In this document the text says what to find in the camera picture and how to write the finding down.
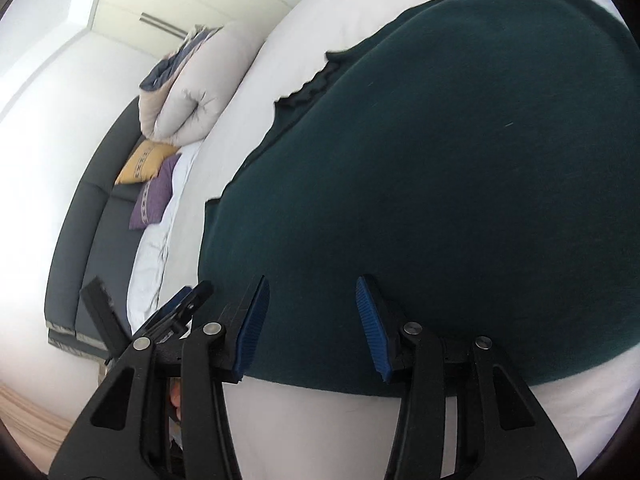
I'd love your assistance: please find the white pillow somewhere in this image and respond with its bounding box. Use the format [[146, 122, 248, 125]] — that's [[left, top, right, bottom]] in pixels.
[[126, 145, 202, 333]]

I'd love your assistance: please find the white bed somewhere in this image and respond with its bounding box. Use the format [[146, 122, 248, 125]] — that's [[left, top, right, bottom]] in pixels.
[[126, 0, 628, 480]]

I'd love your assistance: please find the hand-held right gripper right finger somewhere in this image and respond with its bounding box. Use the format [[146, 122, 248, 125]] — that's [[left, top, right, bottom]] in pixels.
[[356, 275, 576, 480]]

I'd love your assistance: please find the dark green sweater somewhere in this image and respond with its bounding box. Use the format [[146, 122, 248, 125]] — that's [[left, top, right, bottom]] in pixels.
[[197, 0, 640, 402]]

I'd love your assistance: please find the white wardrobe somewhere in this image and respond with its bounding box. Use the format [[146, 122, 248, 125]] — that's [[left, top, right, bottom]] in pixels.
[[92, 0, 323, 111]]

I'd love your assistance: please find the yellow pillow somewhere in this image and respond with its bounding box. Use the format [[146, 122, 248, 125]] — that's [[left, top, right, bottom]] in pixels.
[[115, 140, 181, 186]]

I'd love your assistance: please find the folded beige duvet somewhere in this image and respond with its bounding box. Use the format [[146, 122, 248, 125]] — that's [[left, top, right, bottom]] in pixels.
[[137, 21, 266, 142]]

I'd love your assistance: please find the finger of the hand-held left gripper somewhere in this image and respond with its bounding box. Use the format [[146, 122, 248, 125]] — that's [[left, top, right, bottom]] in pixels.
[[81, 277, 127, 358], [131, 280, 214, 345]]

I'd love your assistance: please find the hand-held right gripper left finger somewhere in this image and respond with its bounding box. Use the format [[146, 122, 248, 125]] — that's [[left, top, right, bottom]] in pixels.
[[47, 275, 271, 480]]

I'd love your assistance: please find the grey padded headboard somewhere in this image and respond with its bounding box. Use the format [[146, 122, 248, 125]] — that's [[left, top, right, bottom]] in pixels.
[[44, 95, 151, 361]]

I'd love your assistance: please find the purple pillow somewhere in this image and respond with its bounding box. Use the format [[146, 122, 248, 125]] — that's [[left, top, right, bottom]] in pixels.
[[129, 154, 182, 231]]

